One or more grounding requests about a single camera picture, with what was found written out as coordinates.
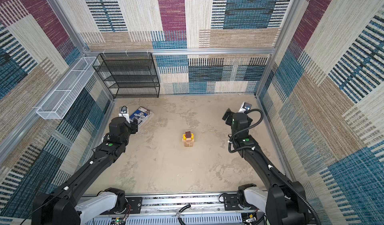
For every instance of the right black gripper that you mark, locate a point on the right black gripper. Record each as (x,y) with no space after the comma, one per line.
(229,121)

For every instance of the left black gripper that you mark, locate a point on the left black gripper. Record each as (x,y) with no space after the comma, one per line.
(134,126)

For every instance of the plain wood block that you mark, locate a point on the plain wood block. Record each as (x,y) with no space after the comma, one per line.
(189,142)

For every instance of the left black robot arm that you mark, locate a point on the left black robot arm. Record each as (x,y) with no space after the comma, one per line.
(61,206)

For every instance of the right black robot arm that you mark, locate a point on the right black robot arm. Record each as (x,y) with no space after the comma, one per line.
(284,201)

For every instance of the blue paperback comic book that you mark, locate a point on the blue paperback comic book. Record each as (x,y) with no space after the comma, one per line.
(142,115)

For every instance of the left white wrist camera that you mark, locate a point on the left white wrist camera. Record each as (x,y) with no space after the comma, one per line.
(124,113)

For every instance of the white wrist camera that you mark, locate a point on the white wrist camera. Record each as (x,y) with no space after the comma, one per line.
(124,113)
(245,107)

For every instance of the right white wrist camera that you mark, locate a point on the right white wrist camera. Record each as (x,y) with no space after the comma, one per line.
(245,107)

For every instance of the black wire mesh shelf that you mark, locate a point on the black wire mesh shelf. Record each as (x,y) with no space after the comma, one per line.
(128,75)

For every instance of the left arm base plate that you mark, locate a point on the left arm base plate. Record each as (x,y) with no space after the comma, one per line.
(133,205)

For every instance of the white wire mesh basket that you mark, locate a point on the white wire mesh basket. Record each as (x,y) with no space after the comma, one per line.
(58,103)

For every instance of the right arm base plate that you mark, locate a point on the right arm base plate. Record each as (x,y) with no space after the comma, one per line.
(231,202)

